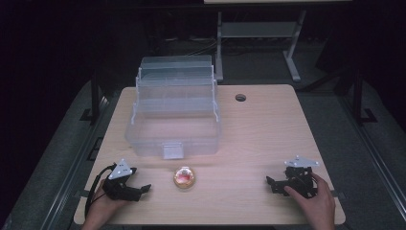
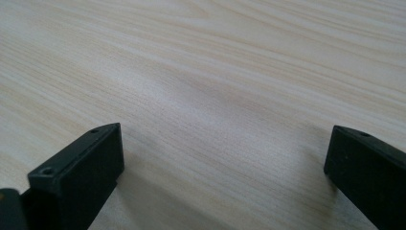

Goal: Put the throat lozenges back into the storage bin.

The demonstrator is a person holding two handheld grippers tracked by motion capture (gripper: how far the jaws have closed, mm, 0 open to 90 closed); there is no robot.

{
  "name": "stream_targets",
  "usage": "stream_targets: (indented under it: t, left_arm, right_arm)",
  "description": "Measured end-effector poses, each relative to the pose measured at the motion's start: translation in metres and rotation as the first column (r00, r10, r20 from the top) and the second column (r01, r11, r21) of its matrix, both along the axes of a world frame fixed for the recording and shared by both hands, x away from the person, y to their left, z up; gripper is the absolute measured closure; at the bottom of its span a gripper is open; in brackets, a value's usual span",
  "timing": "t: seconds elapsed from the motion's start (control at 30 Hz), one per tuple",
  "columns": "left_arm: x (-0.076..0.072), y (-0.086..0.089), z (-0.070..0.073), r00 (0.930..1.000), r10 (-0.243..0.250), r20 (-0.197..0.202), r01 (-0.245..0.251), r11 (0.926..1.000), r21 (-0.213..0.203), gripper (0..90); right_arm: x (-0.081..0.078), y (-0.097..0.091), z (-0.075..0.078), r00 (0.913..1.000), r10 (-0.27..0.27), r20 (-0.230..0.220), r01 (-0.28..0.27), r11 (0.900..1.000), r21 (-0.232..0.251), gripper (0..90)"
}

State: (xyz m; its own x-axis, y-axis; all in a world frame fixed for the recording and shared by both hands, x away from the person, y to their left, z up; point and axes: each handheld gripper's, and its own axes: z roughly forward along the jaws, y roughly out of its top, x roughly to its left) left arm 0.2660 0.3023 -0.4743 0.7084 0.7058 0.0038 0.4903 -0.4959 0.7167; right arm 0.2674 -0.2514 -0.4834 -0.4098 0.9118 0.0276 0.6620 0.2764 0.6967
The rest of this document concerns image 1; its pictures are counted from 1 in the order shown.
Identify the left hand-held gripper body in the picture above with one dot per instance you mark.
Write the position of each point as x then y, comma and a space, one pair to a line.
119, 182

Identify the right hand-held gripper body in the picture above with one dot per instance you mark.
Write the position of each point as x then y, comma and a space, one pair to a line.
298, 180

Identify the clear plastic tiered storage box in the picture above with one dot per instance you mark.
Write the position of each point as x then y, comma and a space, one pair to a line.
174, 108

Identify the person's right hand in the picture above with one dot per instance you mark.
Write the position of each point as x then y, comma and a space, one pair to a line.
314, 204

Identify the person's left hand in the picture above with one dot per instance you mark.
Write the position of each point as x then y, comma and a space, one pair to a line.
101, 208

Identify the black metal stand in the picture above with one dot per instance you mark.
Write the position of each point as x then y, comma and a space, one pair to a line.
360, 99
94, 99

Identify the white metal stand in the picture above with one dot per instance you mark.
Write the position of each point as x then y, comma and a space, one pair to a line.
258, 44

